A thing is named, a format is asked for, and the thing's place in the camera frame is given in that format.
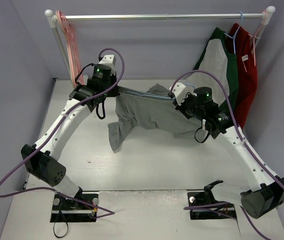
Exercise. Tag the light blue wire hanger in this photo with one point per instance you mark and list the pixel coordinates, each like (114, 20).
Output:
(155, 96)

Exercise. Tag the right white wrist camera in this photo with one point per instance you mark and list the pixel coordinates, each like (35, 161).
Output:
(180, 92)

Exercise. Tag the blue hanger with shirts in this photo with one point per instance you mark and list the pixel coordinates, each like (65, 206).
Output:
(233, 37)

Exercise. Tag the red shirt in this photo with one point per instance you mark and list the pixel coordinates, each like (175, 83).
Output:
(247, 73)

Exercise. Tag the white and green shirt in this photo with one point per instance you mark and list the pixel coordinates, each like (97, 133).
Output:
(216, 60)

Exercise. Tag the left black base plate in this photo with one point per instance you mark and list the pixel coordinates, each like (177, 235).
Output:
(71, 211)

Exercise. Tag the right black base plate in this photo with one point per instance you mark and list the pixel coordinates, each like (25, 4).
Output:
(207, 209)

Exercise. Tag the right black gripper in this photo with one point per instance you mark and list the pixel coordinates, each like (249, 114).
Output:
(182, 105)

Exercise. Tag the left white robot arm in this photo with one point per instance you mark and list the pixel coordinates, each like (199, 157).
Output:
(42, 158)

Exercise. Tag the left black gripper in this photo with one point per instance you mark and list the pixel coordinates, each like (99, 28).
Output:
(114, 90)

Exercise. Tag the silver clothes rack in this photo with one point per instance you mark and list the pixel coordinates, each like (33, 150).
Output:
(61, 40)

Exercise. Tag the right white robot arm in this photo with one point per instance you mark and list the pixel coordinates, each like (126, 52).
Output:
(265, 189)

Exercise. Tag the pink hanger at right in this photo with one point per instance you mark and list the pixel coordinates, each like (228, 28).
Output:
(257, 36)

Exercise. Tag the pink plastic hangers bunch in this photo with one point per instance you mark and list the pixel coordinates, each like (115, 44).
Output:
(71, 46)

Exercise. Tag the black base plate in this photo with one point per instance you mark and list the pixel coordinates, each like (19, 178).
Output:
(207, 209)
(71, 211)

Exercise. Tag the grey t shirt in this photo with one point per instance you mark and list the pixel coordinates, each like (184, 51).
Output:
(150, 113)

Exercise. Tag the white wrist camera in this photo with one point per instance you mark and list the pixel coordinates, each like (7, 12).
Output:
(109, 60)
(180, 92)

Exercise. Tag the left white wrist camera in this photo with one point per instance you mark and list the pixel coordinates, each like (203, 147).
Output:
(109, 60)

